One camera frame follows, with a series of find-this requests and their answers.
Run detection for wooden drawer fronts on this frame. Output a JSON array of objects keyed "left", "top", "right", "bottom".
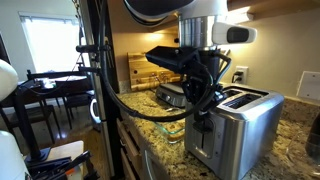
[{"left": 115, "top": 116, "right": 148, "bottom": 180}]

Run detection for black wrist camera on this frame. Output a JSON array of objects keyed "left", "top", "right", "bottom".
[{"left": 145, "top": 45, "right": 202, "bottom": 74}]

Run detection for white rounded object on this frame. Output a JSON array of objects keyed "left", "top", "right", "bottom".
[
  {"left": 0, "top": 59, "right": 20, "bottom": 103},
  {"left": 0, "top": 129, "right": 33, "bottom": 180}
]

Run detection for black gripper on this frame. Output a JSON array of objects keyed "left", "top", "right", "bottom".
[{"left": 181, "top": 49, "right": 225, "bottom": 126}]

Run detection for wooden cutting board stack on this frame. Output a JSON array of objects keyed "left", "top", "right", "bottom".
[{"left": 127, "top": 51, "right": 184, "bottom": 92}]

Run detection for under-cabinet strip light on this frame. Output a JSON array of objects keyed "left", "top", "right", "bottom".
[{"left": 227, "top": 6, "right": 255, "bottom": 26}]

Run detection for wooden upper cabinet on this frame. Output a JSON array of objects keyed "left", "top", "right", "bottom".
[{"left": 146, "top": 0, "right": 320, "bottom": 33}]

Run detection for black camera stand pole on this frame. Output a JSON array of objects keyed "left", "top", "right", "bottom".
[{"left": 0, "top": 33, "right": 51, "bottom": 164}]

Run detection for light wooden stool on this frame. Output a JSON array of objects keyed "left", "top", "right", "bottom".
[{"left": 43, "top": 139, "right": 86, "bottom": 180}]

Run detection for white wall power outlet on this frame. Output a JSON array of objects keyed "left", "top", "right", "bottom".
[{"left": 234, "top": 65, "right": 250, "bottom": 87}]

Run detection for black panini press grill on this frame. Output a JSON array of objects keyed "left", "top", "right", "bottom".
[{"left": 155, "top": 49, "right": 232, "bottom": 108}]

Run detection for white wall switch plate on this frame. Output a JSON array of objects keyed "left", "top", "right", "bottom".
[{"left": 296, "top": 70, "right": 320, "bottom": 102}]

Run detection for brown bread slice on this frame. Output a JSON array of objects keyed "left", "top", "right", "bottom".
[{"left": 166, "top": 122, "right": 186, "bottom": 142}]

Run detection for black tall support column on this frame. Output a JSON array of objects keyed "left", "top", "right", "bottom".
[{"left": 79, "top": 0, "right": 125, "bottom": 178}]

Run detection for dining room window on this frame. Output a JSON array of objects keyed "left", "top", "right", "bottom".
[{"left": 19, "top": 12, "right": 91, "bottom": 74}]

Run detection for stainless steel two-slot toaster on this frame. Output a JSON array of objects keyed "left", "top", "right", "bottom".
[{"left": 184, "top": 85, "right": 285, "bottom": 180}]

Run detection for black power plug cord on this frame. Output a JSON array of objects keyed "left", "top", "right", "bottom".
[{"left": 231, "top": 70, "right": 244, "bottom": 85}]

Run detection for curved metal appliance handle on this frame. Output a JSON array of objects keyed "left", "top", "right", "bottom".
[{"left": 142, "top": 149, "right": 161, "bottom": 180}]

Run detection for clear glass food container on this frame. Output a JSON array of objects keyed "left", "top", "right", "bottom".
[{"left": 154, "top": 119, "right": 187, "bottom": 145}]

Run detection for dark wooden dining table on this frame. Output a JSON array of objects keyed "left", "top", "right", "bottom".
[{"left": 0, "top": 74, "right": 94, "bottom": 108}]

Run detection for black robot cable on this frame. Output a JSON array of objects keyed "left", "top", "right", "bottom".
[{"left": 98, "top": 0, "right": 233, "bottom": 123}]

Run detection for dark wooden chair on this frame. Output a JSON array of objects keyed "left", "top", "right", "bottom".
[
  {"left": 61, "top": 78, "right": 96, "bottom": 131},
  {"left": 0, "top": 99, "right": 63, "bottom": 144}
]

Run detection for black clamp hardware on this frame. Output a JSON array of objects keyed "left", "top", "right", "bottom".
[{"left": 26, "top": 149, "right": 101, "bottom": 180}]

